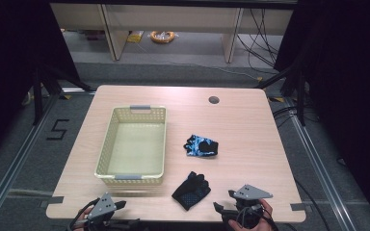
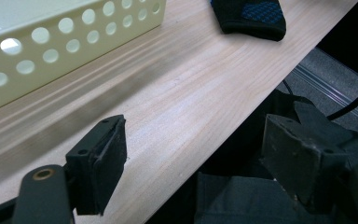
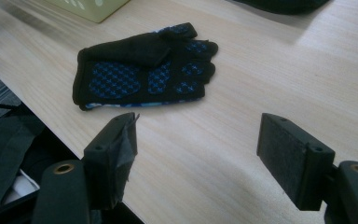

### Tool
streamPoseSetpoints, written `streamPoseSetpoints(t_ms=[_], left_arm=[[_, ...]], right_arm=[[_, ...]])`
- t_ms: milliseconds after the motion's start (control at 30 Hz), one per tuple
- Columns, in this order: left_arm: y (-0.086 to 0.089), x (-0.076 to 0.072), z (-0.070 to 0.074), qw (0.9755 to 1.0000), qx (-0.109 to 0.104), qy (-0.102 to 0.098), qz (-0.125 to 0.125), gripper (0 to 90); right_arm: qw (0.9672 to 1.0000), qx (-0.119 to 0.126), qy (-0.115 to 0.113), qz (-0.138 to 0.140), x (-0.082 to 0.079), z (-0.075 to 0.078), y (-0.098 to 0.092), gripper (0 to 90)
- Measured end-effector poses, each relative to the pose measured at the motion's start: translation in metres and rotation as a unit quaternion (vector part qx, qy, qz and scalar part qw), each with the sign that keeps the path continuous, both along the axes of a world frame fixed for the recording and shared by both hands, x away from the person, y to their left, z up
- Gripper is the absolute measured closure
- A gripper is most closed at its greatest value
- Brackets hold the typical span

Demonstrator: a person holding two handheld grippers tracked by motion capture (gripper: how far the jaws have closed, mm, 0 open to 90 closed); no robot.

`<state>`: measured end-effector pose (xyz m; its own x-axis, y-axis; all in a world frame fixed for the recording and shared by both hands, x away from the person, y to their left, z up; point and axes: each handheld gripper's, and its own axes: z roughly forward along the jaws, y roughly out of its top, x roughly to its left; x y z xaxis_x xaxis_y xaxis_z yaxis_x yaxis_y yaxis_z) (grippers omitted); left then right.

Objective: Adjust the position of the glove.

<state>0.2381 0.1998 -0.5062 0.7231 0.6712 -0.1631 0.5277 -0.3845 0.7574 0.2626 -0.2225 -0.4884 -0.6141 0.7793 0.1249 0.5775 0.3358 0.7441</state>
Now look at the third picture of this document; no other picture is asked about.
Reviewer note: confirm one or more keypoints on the dark cloth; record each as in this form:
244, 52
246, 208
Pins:
3, 149

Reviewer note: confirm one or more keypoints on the thin black rod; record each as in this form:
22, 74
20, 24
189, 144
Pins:
0, 105

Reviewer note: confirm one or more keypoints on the black and blue patterned glove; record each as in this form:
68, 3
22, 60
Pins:
136, 53

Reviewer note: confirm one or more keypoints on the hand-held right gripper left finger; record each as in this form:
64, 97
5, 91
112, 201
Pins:
108, 161

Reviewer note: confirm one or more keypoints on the dark object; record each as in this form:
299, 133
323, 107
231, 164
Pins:
282, 5

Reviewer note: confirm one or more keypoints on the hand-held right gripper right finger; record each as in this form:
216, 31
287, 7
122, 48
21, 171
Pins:
292, 161

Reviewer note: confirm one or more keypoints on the pale green perforated plastic basket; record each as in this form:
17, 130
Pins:
93, 9

